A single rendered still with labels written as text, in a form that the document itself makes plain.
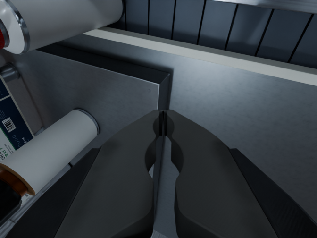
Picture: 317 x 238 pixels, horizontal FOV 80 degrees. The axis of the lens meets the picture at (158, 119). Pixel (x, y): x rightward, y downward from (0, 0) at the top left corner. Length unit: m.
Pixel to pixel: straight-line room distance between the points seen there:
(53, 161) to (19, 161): 0.06
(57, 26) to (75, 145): 0.28
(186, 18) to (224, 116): 0.20
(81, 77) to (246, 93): 0.32
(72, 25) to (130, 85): 0.16
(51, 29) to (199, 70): 0.23
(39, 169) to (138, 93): 0.23
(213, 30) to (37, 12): 0.20
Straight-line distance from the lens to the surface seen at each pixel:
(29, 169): 0.42
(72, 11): 0.25
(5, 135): 0.64
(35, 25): 0.22
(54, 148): 0.44
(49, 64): 0.50
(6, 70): 0.61
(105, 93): 0.42
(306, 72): 0.26
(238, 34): 0.28
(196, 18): 0.28
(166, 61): 0.37
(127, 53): 0.41
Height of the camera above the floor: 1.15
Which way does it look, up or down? 46 degrees down
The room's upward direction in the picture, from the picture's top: 144 degrees counter-clockwise
